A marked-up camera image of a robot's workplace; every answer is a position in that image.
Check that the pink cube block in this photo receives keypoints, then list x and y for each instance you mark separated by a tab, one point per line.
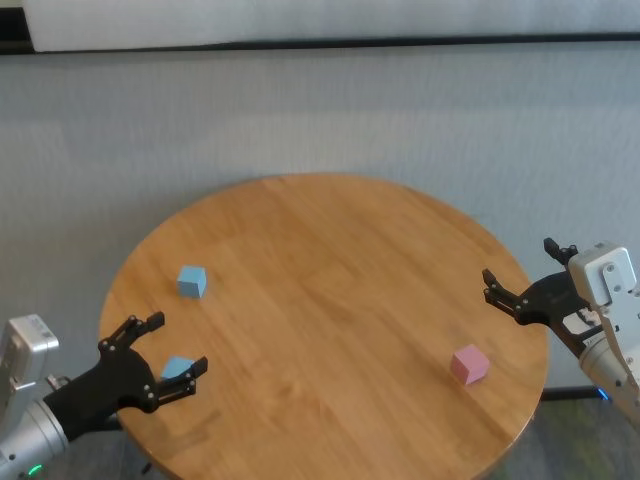
469	365

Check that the light blue cube block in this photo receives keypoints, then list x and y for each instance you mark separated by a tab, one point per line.
191	282
175	367

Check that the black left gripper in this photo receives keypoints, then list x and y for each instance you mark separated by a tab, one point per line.
110	385

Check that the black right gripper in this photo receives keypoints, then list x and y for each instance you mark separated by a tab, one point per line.
550	300

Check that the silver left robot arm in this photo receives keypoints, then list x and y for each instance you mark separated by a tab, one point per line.
35	437

